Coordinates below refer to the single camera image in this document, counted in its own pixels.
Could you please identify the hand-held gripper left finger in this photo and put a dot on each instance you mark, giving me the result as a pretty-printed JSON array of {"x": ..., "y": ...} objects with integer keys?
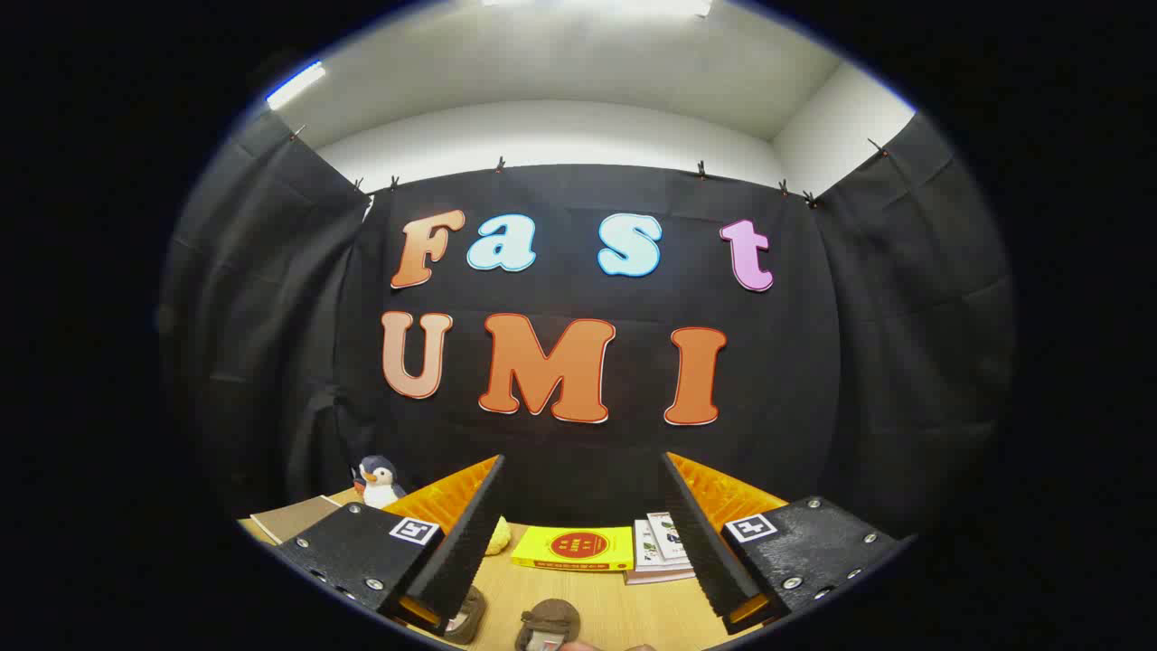
[{"x": 465, "y": 542}]

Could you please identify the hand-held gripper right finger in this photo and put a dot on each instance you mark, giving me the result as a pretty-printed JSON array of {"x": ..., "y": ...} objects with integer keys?
[{"x": 705, "y": 542}]

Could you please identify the brown fuzzy shoe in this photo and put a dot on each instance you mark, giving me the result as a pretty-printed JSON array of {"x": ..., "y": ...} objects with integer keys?
[
  {"x": 547, "y": 619},
  {"x": 468, "y": 619}
]

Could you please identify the brown fabric storage box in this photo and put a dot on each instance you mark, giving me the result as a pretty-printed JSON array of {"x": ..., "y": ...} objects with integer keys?
[{"x": 294, "y": 520}]

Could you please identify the yellow bread-shaped squishy toy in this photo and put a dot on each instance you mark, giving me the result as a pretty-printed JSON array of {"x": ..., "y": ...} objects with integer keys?
[{"x": 498, "y": 538}]

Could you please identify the white paperback book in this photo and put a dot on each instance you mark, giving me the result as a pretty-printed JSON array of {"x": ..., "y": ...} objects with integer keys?
[{"x": 646, "y": 547}]

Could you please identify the brown cover book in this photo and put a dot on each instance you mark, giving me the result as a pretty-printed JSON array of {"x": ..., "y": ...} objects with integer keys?
[{"x": 655, "y": 577}]

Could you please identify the penguin plush toy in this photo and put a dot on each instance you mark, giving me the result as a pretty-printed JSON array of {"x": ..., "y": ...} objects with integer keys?
[{"x": 380, "y": 484}]

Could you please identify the thick yellow book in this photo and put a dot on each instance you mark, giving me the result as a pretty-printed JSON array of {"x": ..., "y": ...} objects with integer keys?
[{"x": 574, "y": 547}]

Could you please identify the ceiling light panel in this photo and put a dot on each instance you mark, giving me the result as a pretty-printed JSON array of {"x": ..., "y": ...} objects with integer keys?
[
  {"x": 597, "y": 5},
  {"x": 295, "y": 85}
]

